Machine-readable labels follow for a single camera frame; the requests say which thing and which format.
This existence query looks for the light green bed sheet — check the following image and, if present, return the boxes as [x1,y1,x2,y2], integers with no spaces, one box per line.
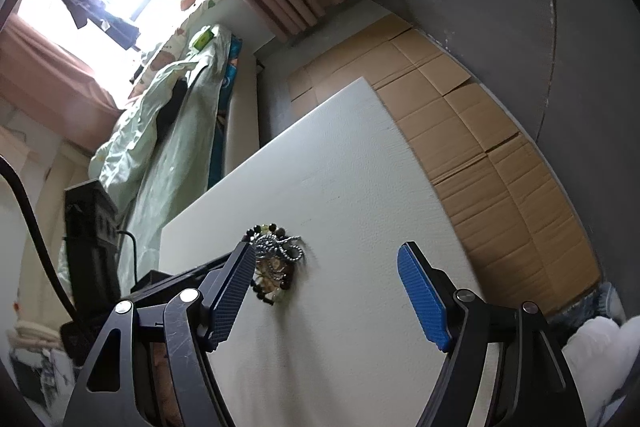
[120,52,233,278]

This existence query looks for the silver chain necklace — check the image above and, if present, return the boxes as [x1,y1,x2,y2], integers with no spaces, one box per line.
[256,234,305,264]

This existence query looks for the green packet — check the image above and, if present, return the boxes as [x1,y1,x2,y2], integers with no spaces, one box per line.
[192,27,216,50]

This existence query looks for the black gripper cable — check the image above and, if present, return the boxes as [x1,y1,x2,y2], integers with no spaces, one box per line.
[0,156,77,324]

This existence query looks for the light green quilt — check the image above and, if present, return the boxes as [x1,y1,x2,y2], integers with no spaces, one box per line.
[90,24,236,208]

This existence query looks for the dark hanging garment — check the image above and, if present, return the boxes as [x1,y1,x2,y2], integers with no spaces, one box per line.
[59,0,142,50]

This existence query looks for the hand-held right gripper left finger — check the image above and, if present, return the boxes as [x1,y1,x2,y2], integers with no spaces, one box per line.
[62,241,257,427]

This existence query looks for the white cloth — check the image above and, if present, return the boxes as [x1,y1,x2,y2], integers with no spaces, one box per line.
[562,314,640,427]

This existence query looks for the cartoon printed mattress cover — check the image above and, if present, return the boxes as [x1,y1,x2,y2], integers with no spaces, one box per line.
[210,34,241,188]

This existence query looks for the white low table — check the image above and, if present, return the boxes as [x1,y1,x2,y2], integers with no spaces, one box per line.
[160,77,501,427]

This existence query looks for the person's blue patterned pants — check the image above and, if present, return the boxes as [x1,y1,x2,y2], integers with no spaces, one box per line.
[550,279,627,333]

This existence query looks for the pile of mixed jewelry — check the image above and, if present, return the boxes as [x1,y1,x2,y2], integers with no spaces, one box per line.
[243,222,306,306]

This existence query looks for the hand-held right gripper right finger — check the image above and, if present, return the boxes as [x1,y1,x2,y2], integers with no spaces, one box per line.
[397,242,586,427]

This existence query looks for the flattened cardboard sheet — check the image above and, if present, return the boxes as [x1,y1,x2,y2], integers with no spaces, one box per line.
[287,14,603,315]

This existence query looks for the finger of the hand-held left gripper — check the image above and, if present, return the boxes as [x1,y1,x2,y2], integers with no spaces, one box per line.
[129,252,241,303]

